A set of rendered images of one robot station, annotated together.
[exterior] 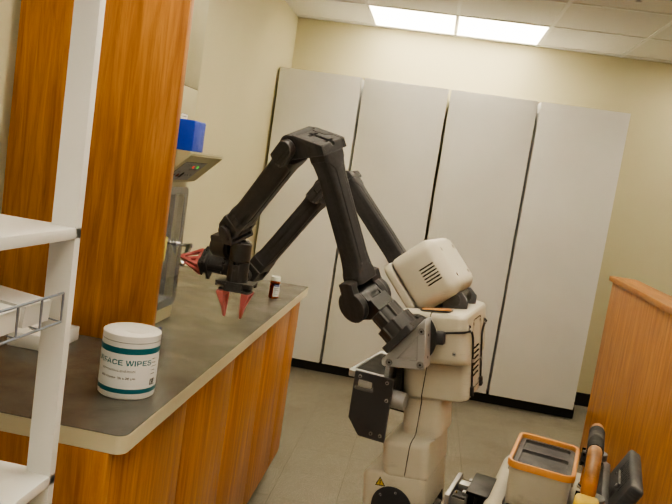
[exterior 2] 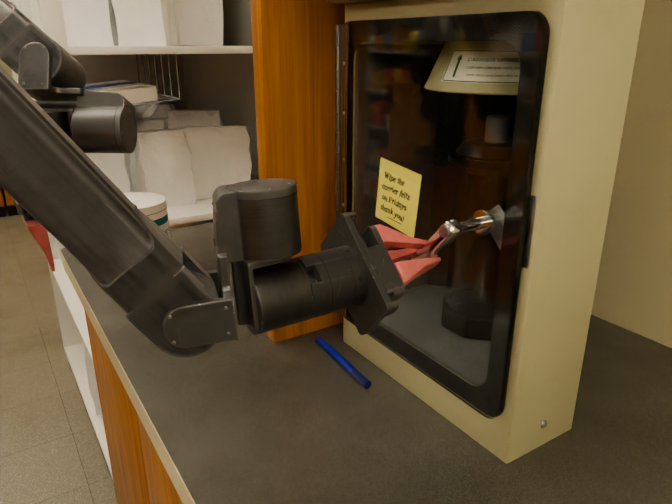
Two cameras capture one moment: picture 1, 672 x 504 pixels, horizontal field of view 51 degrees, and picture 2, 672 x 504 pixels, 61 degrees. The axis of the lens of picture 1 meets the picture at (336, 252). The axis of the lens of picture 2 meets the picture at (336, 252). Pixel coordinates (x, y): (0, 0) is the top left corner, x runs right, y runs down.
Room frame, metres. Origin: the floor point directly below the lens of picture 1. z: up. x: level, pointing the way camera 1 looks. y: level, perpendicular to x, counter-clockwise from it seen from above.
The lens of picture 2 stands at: (2.63, 0.08, 1.36)
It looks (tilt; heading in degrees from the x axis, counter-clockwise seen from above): 20 degrees down; 140
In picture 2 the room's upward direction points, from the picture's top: straight up
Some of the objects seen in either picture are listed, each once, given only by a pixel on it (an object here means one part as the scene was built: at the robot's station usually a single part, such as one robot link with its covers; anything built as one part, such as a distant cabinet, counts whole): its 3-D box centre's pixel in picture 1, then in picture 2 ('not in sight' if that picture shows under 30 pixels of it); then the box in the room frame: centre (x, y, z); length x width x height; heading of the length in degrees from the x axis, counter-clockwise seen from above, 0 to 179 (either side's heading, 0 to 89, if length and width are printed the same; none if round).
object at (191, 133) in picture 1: (183, 134); not in sight; (2.11, 0.50, 1.55); 0.10 x 0.10 x 0.09; 83
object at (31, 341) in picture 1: (44, 335); not in sight; (1.86, 0.75, 0.96); 0.16 x 0.12 x 0.04; 174
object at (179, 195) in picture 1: (163, 249); (415, 206); (2.20, 0.54, 1.19); 0.30 x 0.01 x 0.40; 173
